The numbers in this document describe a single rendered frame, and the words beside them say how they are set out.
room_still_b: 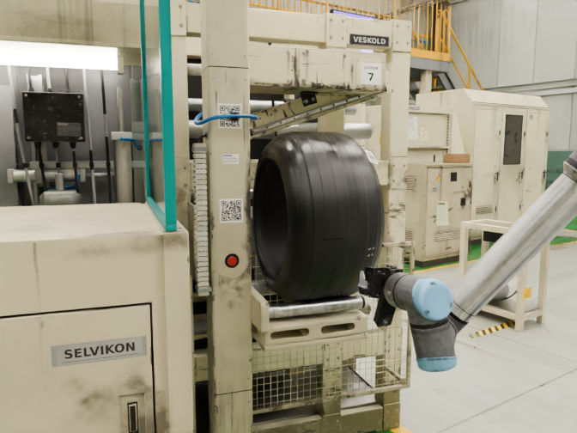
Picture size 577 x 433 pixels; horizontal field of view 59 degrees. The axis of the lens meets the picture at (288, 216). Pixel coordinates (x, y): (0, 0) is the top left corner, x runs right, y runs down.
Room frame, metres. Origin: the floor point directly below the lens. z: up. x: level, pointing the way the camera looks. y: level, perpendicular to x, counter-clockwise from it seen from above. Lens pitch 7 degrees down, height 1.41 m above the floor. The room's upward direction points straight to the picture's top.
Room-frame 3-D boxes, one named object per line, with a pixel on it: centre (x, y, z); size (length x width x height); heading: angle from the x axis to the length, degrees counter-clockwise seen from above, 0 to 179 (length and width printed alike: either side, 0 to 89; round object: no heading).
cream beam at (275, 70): (2.05, -0.06, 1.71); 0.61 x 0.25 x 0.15; 109
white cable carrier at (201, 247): (1.57, 0.27, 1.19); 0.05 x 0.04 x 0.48; 19
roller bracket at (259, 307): (1.67, 0.13, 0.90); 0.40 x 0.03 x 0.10; 19
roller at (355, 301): (1.60, -0.09, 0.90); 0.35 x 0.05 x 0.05; 109
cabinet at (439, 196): (6.42, -1.83, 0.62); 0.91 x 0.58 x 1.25; 124
